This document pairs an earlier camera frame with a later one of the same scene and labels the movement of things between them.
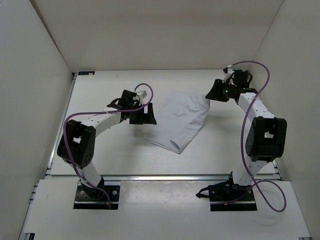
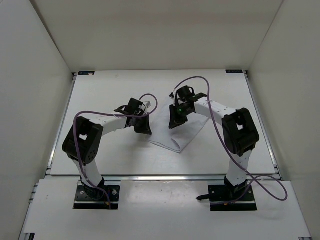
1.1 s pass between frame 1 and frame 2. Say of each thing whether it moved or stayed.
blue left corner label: stayed
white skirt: stayed
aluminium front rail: stayed
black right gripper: moved
